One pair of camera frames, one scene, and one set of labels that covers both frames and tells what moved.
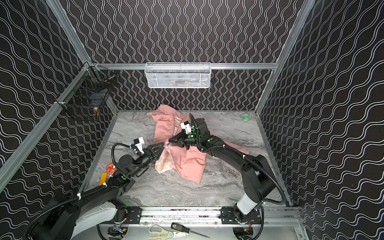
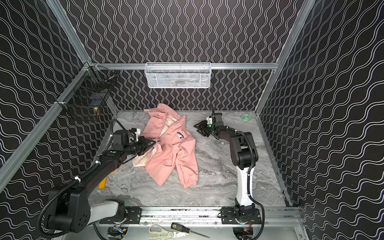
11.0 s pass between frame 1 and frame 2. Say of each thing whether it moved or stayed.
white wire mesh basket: stayed
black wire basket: stayed
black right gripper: moved
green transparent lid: stayed
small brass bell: stayed
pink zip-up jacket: moved
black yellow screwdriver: stayed
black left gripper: moved
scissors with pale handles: stayed
